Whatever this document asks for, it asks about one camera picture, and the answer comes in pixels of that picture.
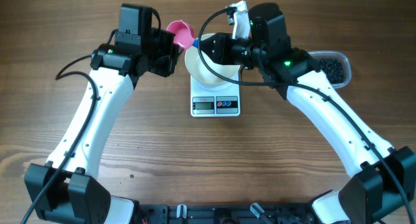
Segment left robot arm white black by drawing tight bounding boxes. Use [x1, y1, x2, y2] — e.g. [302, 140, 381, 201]
[24, 4, 179, 223]

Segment clear plastic container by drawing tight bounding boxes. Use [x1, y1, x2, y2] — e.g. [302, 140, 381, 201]
[309, 51, 352, 89]

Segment white digital kitchen scale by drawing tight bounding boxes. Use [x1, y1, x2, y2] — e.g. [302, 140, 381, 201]
[190, 77, 241, 118]

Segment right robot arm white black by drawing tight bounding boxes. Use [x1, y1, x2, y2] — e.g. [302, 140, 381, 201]
[197, 3, 415, 223]

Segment white bowl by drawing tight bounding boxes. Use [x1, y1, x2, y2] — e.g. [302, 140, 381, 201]
[185, 46, 240, 88]

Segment pink scoop blue handle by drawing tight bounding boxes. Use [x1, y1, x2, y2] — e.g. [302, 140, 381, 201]
[166, 20, 198, 51]

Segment black mounting rail base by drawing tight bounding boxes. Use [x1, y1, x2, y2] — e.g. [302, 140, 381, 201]
[132, 203, 320, 224]

